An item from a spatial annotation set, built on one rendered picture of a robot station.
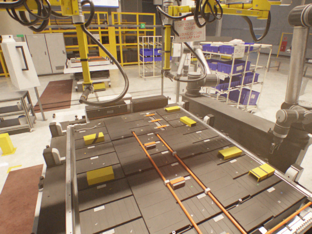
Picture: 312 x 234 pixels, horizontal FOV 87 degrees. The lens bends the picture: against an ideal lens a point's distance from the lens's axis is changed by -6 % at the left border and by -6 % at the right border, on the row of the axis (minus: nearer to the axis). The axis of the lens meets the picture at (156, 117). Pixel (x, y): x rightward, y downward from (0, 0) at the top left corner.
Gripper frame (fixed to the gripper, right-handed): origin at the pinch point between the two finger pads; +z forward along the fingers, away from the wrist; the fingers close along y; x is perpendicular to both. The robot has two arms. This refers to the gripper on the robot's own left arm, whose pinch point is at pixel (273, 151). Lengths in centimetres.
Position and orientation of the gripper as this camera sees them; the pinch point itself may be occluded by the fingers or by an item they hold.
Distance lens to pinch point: 181.6
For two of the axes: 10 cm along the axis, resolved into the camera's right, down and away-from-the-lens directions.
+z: 0.0, 9.0, 4.3
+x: -5.2, -3.6, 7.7
